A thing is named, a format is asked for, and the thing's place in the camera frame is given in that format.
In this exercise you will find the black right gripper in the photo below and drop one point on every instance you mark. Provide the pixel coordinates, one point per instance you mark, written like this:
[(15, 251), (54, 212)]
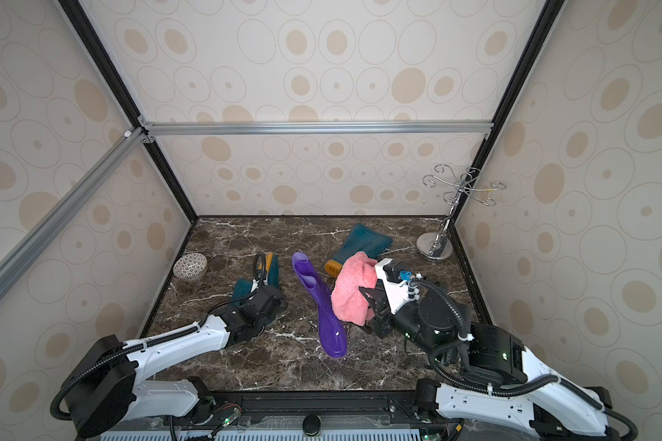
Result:
[(380, 308)]

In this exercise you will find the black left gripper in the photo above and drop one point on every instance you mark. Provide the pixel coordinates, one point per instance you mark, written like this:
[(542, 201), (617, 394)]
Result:
[(272, 317)]

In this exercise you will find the purple rubber boot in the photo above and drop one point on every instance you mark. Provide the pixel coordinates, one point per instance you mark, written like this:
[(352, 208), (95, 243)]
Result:
[(331, 331)]

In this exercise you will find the teal rubber boot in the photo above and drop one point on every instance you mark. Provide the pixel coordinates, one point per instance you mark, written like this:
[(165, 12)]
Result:
[(360, 239), (265, 271)]

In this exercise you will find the pink microfiber cloth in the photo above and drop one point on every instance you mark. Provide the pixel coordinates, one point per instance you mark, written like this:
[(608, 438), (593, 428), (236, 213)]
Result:
[(348, 303)]

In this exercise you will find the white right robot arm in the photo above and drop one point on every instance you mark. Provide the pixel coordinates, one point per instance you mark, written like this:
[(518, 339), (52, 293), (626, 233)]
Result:
[(484, 372)]

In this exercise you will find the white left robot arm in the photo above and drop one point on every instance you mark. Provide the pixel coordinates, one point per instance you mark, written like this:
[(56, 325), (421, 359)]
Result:
[(114, 381)]

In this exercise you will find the patterned black white bowl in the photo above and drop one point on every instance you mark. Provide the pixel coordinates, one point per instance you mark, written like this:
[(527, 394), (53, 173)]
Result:
[(190, 267)]

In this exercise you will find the chrome mug tree stand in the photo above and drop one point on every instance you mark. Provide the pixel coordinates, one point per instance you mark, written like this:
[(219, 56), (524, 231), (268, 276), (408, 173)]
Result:
[(437, 246)]

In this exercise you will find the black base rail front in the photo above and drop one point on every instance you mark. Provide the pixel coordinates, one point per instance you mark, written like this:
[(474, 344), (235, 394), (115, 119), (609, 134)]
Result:
[(398, 406)]

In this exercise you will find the horizontal aluminium rail back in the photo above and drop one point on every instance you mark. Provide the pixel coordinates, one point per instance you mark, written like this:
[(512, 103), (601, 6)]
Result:
[(318, 128)]

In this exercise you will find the diagonal aluminium rail left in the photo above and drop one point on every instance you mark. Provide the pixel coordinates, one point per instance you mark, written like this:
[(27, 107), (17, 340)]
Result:
[(26, 252)]

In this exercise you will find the black corner frame post left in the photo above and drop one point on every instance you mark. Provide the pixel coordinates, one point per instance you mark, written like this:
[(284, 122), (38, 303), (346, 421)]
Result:
[(76, 16)]

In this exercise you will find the black corner frame post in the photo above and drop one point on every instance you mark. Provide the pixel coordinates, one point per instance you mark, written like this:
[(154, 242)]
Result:
[(537, 38), (76, 16)]

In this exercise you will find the black corner frame post right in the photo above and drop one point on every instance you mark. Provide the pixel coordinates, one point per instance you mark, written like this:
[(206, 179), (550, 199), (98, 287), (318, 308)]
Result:
[(537, 38)]

